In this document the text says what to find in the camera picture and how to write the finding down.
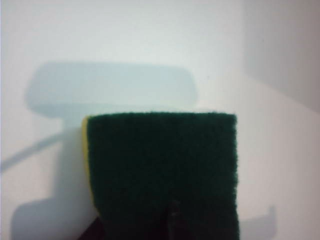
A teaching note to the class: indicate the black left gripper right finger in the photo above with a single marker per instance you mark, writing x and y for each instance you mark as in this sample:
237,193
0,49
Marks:
173,220

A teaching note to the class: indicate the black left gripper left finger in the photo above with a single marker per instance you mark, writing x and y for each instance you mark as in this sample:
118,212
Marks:
98,231

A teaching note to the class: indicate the yellow green scouring sponge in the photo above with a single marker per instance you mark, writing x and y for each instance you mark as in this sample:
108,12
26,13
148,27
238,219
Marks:
162,155

